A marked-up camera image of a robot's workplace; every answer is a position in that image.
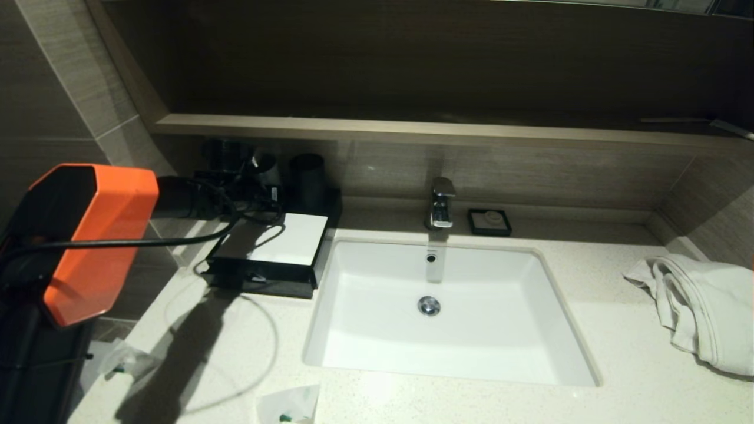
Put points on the black box with white top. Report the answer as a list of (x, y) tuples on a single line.
[(297, 238)]

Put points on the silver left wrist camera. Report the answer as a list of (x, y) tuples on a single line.
[(256, 160)]

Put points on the crumpled clear toiletry packet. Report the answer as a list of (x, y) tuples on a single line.
[(126, 362)]

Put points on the white sink basin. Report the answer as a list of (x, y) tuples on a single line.
[(471, 335)]

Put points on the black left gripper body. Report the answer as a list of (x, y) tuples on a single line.
[(259, 199)]

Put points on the black soap dish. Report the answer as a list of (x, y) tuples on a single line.
[(473, 232)]

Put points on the grey plastic cup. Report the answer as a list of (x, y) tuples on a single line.
[(268, 169)]

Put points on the chrome faucet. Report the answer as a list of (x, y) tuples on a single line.
[(440, 206)]

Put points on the white towel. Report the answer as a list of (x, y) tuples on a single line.
[(707, 306)]

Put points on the white bathtub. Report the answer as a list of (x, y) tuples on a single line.
[(88, 365)]

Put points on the round white soap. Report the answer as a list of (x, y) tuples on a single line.
[(490, 221)]

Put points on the clear packet with green toothbrush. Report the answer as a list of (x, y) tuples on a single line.
[(288, 403)]

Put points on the chrome sink drain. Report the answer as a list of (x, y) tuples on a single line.
[(429, 306)]

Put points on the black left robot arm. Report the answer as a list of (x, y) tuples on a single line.
[(106, 235)]

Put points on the black cup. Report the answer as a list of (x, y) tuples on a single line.
[(308, 179)]

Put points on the wooden wall shelf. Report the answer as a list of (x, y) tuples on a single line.
[(412, 132)]

